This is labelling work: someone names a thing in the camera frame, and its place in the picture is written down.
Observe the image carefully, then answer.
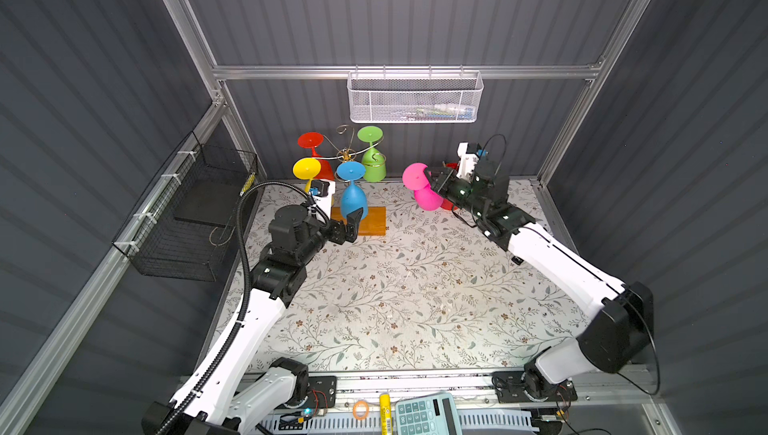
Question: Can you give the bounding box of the yellow glue stick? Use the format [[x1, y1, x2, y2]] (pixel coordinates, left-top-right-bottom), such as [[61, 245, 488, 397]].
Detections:
[[379, 393, 393, 435]]

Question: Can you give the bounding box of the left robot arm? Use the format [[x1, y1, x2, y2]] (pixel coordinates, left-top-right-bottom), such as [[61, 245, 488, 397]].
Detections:
[[141, 180, 363, 434]]

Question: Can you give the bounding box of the white wire mesh basket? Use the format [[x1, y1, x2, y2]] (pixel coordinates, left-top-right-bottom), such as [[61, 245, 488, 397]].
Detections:
[[346, 69, 484, 124]]

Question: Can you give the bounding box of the green wine glass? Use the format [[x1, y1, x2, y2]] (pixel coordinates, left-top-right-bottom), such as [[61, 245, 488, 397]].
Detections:
[[357, 126, 387, 183]]

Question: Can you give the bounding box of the orange rubber band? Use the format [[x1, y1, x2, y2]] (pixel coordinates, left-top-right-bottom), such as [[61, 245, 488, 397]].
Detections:
[[352, 400, 370, 421]]

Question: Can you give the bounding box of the calculator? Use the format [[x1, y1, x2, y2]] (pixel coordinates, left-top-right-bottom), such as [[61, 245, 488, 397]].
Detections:
[[393, 392, 462, 435]]

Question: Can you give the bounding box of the blue wine glass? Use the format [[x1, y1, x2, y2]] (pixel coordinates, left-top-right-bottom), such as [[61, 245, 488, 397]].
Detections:
[[336, 161, 368, 219]]

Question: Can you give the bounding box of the yellow wine glass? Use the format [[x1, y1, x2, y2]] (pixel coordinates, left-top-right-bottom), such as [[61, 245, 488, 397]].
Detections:
[[292, 157, 322, 194]]

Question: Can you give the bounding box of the red-orange wine glass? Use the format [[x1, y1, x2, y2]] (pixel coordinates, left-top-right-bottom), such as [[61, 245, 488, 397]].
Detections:
[[297, 132, 334, 181]]

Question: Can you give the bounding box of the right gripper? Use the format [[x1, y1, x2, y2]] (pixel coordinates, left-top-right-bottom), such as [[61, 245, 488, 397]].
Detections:
[[424, 166, 484, 222]]

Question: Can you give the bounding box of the pink wine glass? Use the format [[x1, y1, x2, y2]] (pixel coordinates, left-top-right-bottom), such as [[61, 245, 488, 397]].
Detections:
[[402, 163, 443, 211]]

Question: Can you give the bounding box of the black wire basket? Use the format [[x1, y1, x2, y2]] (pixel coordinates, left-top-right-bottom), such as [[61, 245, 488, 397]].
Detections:
[[113, 135, 259, 282]]

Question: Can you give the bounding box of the red pen cup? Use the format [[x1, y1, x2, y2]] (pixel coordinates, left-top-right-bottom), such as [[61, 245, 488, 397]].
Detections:
[[441, 162, 459, 212]]

